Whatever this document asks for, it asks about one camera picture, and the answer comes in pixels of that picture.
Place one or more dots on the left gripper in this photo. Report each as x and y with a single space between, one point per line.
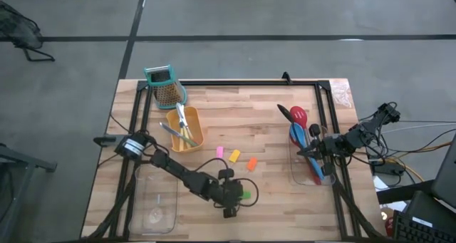
228 194

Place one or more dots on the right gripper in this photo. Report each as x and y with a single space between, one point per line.
332 146

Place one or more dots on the green mini spatula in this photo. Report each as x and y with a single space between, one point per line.
247 195

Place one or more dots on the blue silicone spoon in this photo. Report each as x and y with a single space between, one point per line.
297 134

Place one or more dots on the orange mini spatula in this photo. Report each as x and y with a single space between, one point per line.
252 164

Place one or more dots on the red slotted spoon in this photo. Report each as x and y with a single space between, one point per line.
298 116

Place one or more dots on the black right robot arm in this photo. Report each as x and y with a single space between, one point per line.
363 134

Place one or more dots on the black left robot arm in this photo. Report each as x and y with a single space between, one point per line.
185 179

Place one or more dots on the small clear plastic container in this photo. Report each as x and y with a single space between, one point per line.
299 171

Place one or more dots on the clear plastic bag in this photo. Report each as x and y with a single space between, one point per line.
341 93

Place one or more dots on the black power brick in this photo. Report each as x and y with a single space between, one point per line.
388 167

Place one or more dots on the large clear plastic container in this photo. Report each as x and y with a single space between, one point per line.
156 214

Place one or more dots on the yellow plastic bin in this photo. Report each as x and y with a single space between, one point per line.
196 120

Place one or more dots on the black desk beam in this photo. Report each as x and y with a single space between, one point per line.
402 193

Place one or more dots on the black box white label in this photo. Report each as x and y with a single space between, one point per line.
427 207

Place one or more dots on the teal metal box grater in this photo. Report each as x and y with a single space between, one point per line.
165 90

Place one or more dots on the black keyboard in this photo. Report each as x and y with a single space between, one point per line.
420 230

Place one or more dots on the black laptop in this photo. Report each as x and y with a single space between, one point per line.
447 179

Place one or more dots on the grey side table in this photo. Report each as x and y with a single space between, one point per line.
21 161

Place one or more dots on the black mesh chair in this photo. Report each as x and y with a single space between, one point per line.
19 31

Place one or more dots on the black frame clamp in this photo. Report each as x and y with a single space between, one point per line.
286 78

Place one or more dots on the black aluminium table frame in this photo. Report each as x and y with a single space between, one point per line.
249 82

